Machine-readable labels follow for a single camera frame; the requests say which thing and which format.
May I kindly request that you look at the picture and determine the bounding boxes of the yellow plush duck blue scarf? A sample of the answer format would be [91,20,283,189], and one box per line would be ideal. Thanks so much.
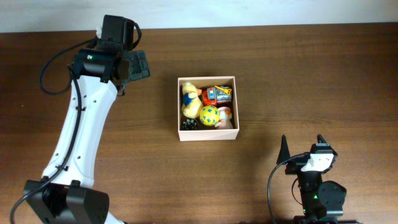
[181,82,203,119]

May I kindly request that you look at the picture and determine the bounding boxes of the white pink toy duck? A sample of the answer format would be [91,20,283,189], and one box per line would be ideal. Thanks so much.
[215,106,234,129]

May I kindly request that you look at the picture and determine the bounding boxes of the black round cap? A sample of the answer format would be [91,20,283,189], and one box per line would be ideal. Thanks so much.
[182,118,198,131]

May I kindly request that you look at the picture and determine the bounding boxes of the yellow ball blue letters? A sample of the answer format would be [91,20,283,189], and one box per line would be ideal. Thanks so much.
[199,105,220,126]

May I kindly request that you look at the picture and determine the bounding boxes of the red grey toy truck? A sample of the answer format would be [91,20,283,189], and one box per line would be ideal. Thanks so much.
[202,86,233,107]

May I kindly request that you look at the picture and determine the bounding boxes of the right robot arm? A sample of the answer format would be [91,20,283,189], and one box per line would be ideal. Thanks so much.
[277,134,347,224]

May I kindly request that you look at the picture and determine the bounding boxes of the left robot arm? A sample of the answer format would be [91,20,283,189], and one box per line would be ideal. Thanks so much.
[22,15,150,223]

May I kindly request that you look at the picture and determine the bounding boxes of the pink cardboard box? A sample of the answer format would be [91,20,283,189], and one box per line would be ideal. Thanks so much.
[177,76,239,141]

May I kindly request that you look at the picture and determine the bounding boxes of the right black cable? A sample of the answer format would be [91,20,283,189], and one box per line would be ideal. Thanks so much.
[267,152,312,224]

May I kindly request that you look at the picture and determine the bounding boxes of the black cable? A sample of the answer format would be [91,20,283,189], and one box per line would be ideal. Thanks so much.
[9,20,143,224]
[267,152,312,224]

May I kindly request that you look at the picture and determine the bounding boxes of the left black cable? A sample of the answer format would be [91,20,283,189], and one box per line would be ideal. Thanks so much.
[9,20,143,224]

